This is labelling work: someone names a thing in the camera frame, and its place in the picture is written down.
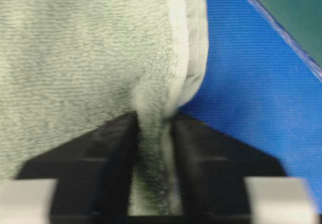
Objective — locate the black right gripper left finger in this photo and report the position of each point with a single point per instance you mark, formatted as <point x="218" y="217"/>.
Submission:
<point x="93" y="173"/>

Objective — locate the pale green bath towel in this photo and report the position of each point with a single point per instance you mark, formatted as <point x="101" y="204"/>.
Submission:
<point x="69" y="65"/>

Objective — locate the blue table cover cloth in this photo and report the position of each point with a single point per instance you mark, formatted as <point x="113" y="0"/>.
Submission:
<point x="257" y="90"/>

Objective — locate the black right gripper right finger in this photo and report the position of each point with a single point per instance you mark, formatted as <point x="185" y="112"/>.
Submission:
<point x="211" y="168"/>

